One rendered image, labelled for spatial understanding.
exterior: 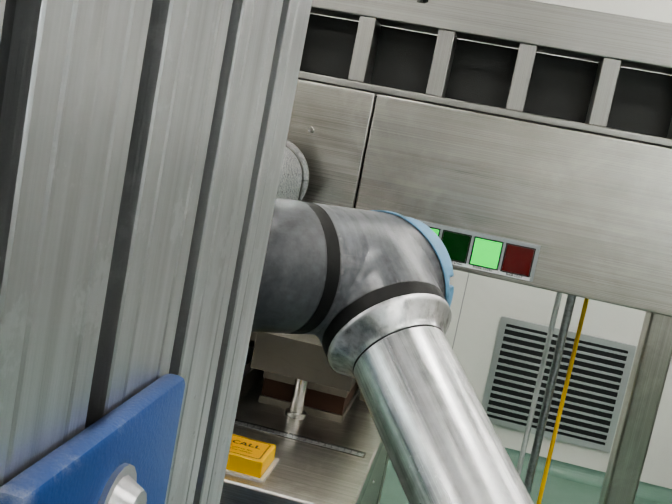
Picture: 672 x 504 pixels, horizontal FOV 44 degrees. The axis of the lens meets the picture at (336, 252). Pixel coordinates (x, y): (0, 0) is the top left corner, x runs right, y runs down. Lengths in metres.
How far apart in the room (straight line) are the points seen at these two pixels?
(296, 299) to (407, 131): 0.95
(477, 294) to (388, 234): 3.23
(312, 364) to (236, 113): 1.07
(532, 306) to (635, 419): 2.18
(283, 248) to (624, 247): 1.03
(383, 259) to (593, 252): 0.93
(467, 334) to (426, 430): 3.35
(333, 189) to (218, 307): 1.37
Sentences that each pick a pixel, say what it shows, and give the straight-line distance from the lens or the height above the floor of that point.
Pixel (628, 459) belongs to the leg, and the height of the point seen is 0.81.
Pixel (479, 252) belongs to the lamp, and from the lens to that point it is 1.57.
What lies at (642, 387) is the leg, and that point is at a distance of 1.81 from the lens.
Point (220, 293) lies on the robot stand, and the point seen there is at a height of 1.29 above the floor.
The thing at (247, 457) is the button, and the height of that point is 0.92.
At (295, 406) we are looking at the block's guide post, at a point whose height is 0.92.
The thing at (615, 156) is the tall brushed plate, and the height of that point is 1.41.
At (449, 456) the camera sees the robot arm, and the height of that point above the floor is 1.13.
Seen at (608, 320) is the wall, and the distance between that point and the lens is 4.00.
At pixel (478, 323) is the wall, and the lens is 3.97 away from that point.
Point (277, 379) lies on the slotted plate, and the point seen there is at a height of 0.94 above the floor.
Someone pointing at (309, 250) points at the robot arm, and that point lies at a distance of 0.66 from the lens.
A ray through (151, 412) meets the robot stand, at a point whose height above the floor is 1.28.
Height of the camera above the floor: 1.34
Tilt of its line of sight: 8 degrees down
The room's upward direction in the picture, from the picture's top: 11 degrees clockwise
